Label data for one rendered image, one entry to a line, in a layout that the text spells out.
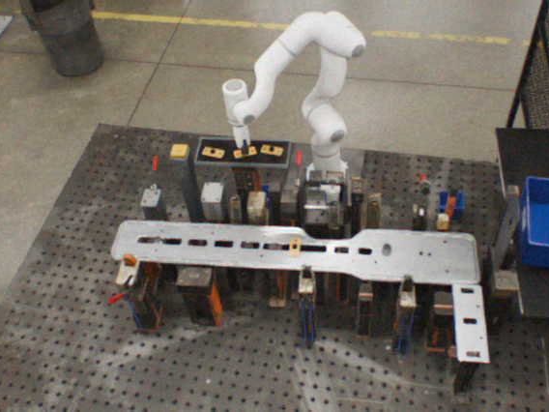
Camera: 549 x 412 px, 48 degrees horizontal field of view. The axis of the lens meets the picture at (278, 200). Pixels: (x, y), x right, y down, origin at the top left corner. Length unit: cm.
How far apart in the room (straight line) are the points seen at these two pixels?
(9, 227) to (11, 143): 76
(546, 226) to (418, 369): 71
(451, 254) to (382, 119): 204
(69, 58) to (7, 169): 98
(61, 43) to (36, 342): 264
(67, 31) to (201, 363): 294
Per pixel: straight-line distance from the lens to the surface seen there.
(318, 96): 248
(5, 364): 276
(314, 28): 221
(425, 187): 228
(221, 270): 249
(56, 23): 474
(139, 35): 528
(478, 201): 294
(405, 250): 236
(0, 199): 434
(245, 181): 255
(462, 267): 235
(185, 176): 260
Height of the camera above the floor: 292
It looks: 50 degrees down
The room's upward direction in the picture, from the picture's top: 6 degrees counter-clockwise
